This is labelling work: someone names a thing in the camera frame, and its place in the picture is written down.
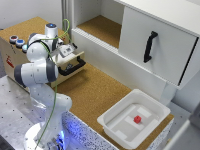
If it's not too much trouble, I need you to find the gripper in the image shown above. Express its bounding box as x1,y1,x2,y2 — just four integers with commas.
58,43,77,60

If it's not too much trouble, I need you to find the pink block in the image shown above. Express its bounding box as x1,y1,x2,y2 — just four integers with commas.
133,115,142,124

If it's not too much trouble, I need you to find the wooden drawer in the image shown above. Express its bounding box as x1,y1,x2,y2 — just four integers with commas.
52,49,87,89

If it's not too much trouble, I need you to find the white cabinet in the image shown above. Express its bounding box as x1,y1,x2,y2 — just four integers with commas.
61,0,200,108

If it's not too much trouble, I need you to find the green button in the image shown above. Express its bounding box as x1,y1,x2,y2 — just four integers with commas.
21,44,29,54

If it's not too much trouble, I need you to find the wooden drawer box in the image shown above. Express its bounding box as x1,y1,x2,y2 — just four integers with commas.
0,16,72,90

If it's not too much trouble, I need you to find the blue button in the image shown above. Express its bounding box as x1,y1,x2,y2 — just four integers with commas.
15,38,26,49

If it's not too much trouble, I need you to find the red button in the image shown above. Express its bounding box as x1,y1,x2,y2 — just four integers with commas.
9,34,19,45

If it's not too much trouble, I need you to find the white sliding door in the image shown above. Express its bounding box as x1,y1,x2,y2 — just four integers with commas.
117,5,200,87

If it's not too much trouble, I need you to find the white plastic box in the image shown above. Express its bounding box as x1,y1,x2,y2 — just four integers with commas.
96,88,172,150

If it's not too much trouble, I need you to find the black drawer handle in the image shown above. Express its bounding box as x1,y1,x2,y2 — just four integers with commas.
57,55,87,77

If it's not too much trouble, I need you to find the green cable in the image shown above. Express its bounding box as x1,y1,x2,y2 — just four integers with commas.
33,18,72,150

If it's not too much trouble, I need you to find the black door handle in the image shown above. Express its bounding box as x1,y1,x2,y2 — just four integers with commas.
142,30,159,64

